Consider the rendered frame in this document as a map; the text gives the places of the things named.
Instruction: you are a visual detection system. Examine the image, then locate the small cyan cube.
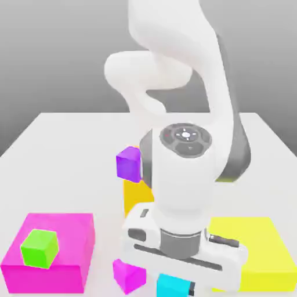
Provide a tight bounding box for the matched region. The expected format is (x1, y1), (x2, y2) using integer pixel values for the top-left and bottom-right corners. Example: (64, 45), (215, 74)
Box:
(156, 273), (195, 297)

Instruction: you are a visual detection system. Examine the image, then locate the small green cube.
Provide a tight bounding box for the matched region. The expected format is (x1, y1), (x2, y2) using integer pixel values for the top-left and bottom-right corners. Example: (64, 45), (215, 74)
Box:
(20, 229), (60, 270)

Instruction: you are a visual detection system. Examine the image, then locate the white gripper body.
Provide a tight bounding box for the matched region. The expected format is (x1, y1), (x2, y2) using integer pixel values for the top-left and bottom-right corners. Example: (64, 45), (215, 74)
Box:
(121, 240), (249, 292)

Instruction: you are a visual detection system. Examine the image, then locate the small pink cube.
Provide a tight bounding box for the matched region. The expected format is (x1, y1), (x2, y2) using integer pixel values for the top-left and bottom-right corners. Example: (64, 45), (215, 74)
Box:
(112, 258), (147, 295)

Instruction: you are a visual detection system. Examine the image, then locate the large orange box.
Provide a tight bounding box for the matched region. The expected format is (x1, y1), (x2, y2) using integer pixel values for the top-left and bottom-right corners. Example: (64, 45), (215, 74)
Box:
(122, 144), (155, 219)

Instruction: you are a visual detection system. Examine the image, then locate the small purple cube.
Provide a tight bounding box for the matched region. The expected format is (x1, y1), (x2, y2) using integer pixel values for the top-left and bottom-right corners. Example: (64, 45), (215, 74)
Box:
(115, 146), (143, 183)

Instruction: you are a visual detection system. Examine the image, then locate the large pink box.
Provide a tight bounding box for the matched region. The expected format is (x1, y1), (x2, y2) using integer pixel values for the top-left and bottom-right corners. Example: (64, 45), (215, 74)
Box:
(0, 212), (96, 295)

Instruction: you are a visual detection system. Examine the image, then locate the large yellow box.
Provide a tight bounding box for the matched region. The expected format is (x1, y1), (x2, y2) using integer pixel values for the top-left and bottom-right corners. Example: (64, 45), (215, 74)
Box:
(207, 216), (297, 292)

